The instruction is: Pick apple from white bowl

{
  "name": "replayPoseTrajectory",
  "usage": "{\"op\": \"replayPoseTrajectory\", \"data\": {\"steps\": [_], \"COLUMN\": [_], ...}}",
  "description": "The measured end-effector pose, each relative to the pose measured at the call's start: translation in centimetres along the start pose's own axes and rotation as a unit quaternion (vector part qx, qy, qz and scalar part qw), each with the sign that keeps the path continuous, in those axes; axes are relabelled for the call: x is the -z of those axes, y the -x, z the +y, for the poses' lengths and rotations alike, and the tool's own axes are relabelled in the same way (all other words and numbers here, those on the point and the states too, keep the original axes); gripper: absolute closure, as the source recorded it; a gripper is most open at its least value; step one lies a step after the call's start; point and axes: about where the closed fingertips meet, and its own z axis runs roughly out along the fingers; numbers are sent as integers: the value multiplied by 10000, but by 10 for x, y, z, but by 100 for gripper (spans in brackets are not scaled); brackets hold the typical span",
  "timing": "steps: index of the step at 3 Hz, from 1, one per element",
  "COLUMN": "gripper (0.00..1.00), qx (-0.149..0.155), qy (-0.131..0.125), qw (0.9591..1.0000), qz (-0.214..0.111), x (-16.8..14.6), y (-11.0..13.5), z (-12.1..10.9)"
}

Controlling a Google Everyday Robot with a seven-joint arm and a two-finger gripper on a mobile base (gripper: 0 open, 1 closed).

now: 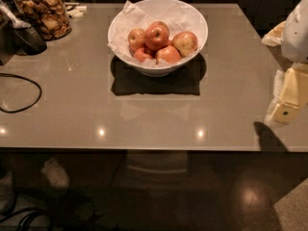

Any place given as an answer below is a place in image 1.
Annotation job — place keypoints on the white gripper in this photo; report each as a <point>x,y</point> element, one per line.
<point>296,33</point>

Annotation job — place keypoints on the red top apple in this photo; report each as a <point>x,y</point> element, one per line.
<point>156,36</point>

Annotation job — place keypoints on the right yellow-red apple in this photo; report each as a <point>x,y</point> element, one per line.
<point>185,42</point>

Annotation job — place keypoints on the front red apple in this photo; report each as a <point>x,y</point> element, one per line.
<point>168,54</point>

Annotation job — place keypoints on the white paper bowl liner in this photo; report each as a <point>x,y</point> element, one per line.
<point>128,20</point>

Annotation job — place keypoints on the white ceramic bowl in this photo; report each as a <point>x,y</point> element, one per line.
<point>189,20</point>

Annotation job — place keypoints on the small front-left red apple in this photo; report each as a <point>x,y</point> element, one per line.
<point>143,53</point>

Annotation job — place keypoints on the left red-yellow apple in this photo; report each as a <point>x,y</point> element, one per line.
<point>136,39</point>

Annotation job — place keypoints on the cream cloth at table edge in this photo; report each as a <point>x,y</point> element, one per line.
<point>274,36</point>

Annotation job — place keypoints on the small white items on table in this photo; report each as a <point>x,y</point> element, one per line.
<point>75,11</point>

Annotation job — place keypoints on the white shoe right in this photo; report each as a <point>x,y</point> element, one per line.
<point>55,174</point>

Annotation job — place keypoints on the white shoe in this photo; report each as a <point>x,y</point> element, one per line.
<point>55,174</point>
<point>6,193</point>

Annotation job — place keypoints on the glass jar of dried chips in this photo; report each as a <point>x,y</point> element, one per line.
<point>49,16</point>

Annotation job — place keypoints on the black kitchen appliance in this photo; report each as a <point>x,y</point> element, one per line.
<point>26,38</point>

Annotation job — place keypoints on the white shoe left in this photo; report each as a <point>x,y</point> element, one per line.
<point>6,193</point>

